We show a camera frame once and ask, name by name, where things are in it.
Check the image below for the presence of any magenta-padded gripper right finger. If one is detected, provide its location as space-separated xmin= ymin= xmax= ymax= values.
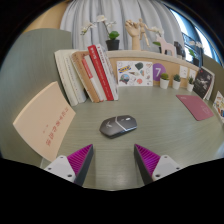
xmin=133 ymin=143 xmax=183 ymax=186

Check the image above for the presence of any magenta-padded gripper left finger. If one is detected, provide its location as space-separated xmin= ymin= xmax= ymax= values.
xmin=43 ymin=143 xmax=95 ymax=187

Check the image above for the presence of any dark grey computer mouse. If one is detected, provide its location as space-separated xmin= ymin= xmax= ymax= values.
xmin=99 ymin=114 xmax=138 ymax=139

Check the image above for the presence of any dusky pink mouse pad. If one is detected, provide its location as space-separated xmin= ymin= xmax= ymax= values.
xmin=175 ymin=94 xmax=215 ymax=122

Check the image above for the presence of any beige book red lettering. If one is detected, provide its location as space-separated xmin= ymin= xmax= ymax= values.
xmin=12 ymin=81 xmax=77 ymax=163

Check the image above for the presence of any small succulent in white pot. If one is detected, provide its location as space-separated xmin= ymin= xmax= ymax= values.
xmin=172 ymin=73 xmax=182 ymax=91
xmin=186 ymin=76 xmax=195 ymax=93
xmin=159 ymin=72 xmax=170 ymax=90

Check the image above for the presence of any food picture sheet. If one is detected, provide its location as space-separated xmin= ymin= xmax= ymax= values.
xmin=212 ymin=90 xmax=224 ymax=124

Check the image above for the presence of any thin red and white book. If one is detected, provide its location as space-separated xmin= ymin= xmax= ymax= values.
xmin=81 ymin=57 xmax=104 ymax=103

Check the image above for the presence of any tan book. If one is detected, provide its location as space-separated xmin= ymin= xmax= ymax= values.
xmin=70 ymin=50 xmax=101 ymax=104

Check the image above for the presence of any black cover book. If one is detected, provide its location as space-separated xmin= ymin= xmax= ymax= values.
xmin=192 ymin=66 xmax=216 ymax=101

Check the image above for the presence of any red book white lettering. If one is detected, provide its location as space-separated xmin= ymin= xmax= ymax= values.
xmin=87 ymin=44 xmax=115 ymax=102

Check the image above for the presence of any light stone ledge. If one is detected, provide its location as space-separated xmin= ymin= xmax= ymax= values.
xmin=105 ymin=49 xmax=201 ymax=69

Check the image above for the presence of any wooden hand model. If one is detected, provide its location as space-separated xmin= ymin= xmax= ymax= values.
xmin=124 ymin=19 xmax=143 ymax=52

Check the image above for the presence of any window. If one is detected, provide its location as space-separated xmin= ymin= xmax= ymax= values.
xmin=169 ymin=8 xmax=221 ymax=64

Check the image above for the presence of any wooden artist mannequin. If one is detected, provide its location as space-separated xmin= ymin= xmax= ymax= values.
xmin=136 ymin=17 xmax=158 ymax=48

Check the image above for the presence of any light grey curtain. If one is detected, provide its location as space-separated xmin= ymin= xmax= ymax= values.
xmin=59 ymin=0 xmax=184 ymax=53

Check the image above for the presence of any white wall socket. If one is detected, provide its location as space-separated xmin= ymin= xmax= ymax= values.
xmin=189 ymin=68 xmax=198 ymax=81
xmin=179 ymin=65 xmax=189 ymax=79

